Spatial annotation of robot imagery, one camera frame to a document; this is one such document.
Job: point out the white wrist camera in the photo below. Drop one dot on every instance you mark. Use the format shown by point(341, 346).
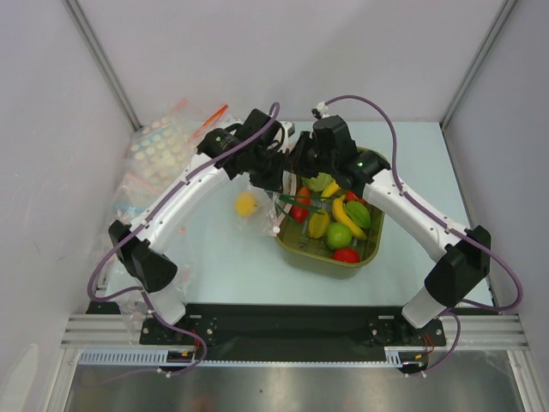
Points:
point(287, 130)
point(320, 111)

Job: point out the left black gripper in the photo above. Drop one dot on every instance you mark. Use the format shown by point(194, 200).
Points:
point(274, 183)

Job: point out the red mango toy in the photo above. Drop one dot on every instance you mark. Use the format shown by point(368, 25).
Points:
point(300, 210)

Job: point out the green cabbage toy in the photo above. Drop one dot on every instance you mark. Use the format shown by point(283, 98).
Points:
point(318, 183)

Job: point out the long yellow banana toy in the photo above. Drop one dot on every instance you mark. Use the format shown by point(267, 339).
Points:
point(340, 216)

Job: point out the white slotted cable duct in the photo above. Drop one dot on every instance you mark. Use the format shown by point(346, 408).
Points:
point(135, 357)

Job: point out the yellow starfruit toy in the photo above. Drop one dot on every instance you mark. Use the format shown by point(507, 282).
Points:
point(318, 224)

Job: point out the green apple toy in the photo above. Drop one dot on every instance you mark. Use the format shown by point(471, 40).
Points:
point(338, 236)

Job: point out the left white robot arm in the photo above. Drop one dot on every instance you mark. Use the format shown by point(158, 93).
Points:
point(140, 245)

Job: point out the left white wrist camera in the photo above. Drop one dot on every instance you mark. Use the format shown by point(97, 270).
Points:
point(287, 130)

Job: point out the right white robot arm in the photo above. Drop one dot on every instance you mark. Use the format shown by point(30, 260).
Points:
point(460, 254)

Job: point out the red tomato toy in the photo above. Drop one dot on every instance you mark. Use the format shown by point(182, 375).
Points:
point(346, 255)

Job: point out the red apple toy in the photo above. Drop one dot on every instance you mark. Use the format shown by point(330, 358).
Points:
point(351, 197)

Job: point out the green onion toy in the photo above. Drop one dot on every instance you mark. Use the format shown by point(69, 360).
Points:
point(302, 202)

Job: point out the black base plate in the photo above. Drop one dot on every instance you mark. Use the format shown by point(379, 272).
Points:
point(315, 350)

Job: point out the aluminium frame rail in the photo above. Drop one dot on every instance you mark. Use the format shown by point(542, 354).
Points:
point(471, 331)

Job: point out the clear zip top bag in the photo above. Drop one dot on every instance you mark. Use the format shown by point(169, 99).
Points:
point(269, 211)

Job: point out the pile of zip bags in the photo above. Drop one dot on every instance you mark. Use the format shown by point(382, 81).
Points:
point(159, 153)

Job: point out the olive green plastic bin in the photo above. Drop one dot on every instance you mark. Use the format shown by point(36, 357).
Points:
point(293, 236)

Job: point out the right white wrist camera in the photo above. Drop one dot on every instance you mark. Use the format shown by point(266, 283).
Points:
point(320, 111)

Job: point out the small yellow banana toy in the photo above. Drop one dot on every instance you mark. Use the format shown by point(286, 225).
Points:
point(331, 189)

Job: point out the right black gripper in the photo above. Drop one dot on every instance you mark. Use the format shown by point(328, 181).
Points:
point(312, 159)

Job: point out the yellow lemon toy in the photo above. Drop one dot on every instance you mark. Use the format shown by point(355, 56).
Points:
point(246, 204)

